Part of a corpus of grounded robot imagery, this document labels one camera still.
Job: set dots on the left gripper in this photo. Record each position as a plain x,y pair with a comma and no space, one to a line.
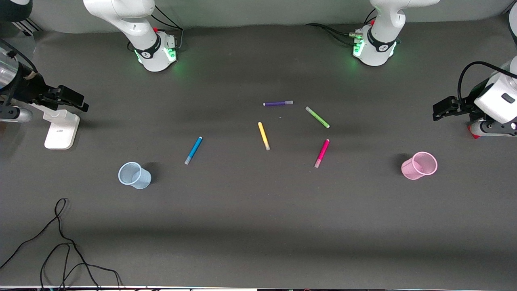
467,105

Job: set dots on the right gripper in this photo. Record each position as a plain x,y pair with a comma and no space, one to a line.
29,89

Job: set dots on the blue marker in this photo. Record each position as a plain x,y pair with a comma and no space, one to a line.
194,150

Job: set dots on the pink marker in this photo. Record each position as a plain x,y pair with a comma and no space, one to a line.
322,152

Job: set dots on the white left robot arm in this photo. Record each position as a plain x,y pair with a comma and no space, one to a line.
381,24

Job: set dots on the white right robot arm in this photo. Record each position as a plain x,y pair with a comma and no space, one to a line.
137,24

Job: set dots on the white desk stand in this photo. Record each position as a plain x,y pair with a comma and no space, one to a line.
61,129

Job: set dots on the colourful puzzle cube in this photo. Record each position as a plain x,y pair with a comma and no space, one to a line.
474,134

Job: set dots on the pink mesh cup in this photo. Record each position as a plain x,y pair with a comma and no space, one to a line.
416,169

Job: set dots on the blue mesh cup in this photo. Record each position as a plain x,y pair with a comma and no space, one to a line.
139,180

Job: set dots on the green marker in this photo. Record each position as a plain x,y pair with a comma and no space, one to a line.
318,117

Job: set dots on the purple marker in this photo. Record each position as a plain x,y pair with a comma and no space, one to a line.
278,103

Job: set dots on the yellow marker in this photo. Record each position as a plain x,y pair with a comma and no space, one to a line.
263,135

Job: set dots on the aluminium frame rail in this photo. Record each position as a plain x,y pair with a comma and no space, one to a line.
28,26

